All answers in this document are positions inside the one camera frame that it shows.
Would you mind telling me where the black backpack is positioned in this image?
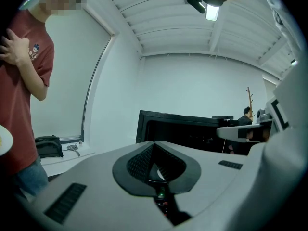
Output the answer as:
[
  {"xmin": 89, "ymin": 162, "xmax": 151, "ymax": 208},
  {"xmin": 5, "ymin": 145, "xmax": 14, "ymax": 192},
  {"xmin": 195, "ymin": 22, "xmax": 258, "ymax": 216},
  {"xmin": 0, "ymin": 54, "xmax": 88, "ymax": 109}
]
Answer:
[{"xmin": 35, "ymin": 135, "xmax": 64, "ymax": 159}]

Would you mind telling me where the black head camera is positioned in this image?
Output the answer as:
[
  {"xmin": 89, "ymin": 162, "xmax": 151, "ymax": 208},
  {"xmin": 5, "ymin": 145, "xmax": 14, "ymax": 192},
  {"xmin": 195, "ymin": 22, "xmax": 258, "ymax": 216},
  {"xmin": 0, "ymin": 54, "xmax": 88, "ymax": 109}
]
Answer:
[{"xmin": 184, "ymin": 0, "xmax": 207, "ymax": 14}]

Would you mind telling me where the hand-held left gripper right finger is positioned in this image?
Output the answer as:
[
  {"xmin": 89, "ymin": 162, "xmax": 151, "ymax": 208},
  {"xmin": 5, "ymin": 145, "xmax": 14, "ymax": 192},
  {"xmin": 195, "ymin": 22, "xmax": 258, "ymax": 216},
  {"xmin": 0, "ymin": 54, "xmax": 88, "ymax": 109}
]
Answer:
[{"xmin": 154, "ymin": 141, "xmax": 249, "ymax": 231}]

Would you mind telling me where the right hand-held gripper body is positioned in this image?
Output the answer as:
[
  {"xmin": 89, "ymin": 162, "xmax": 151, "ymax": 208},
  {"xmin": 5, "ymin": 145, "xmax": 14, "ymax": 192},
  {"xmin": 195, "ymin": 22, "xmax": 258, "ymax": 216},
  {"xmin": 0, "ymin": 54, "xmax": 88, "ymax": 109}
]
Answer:
[{"xmin": 264, "ymin": 61, "xmax": 306, "ymax": 135}]

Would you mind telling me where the window with black frame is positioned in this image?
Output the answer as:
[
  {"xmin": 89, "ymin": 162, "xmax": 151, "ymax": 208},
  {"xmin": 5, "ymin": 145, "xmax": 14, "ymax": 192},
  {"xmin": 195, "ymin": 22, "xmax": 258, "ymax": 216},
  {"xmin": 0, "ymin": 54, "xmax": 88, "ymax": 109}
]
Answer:
[{"xmin": 45, "ymin": 5, "xmax": 120, "ymax": 141}]

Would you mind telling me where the rectangular ceiling light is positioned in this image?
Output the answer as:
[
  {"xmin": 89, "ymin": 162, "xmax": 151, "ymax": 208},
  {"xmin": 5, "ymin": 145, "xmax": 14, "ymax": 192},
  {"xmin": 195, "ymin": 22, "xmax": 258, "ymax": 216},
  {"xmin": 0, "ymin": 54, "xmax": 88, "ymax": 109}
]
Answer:
[{"xmin": 205, "ymin": 3, "xmax": 220, "ymax": 22}]

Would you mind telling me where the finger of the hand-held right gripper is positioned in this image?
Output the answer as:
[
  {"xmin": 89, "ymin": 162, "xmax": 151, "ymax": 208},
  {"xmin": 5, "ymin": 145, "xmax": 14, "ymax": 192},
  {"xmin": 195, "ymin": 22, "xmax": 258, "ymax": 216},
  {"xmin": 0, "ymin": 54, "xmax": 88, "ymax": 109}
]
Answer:
[
  {"xmin": 216, "ymin": 119, "xmax": 273, "ymax": 142},
  {"xmin": 227, "ymin": 120, "xmax": 307, "ymax": 231}
]

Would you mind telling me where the wooden coat rack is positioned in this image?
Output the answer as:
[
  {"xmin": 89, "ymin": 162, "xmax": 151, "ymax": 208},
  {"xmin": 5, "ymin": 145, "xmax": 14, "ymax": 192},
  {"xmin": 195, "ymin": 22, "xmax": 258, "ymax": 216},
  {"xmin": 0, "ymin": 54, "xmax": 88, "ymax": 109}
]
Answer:
[{"xmin": 245, "ymin": 87, "xmax": 256, "ymax": 124}]

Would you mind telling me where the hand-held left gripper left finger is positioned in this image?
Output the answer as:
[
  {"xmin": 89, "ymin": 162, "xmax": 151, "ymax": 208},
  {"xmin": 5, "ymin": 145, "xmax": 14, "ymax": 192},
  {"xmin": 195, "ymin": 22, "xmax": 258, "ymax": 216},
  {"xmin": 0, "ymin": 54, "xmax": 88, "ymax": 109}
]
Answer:
[{"xmin": 31, "ymin": 141, "xmax": 175, "ymax": 231}]

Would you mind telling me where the person's white shirt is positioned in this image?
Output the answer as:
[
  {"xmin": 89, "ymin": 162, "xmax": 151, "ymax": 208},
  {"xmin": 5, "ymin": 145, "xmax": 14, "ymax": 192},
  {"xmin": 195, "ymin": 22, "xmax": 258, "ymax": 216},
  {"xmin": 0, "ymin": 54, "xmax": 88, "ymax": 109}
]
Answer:
[{"xmin": 256, "ymin": 0, "xmax": 304, "ymax": 52}]

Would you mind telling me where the grey strap bundle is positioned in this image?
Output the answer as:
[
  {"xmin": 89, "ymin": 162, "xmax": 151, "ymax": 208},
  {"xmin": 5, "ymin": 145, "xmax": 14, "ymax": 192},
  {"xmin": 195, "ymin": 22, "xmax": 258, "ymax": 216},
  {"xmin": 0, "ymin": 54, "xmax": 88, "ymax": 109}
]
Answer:
[{"xmin": 66, "ymin": 142, "xmax": 81, "ymax": 157}]

